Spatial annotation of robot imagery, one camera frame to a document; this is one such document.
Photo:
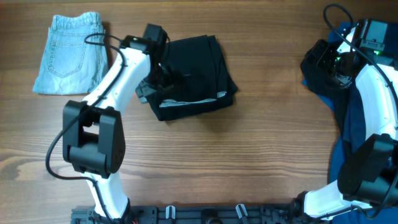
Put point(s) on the dark blue garment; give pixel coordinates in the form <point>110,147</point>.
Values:
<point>348,111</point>

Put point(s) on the folded light blue jeans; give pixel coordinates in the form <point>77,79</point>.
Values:
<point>71,65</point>

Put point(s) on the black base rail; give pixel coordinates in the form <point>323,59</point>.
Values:
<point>241,213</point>

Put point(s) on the black garment in pile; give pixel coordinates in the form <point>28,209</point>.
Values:
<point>315,78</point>

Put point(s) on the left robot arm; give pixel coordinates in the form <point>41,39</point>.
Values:
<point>93,135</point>

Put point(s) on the black shorts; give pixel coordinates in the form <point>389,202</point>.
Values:
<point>201,82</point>

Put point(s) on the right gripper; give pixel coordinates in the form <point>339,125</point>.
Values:
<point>343,80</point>

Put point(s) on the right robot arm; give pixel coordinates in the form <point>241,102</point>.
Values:
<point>367,180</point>

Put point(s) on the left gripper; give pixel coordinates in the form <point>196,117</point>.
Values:
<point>172,78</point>

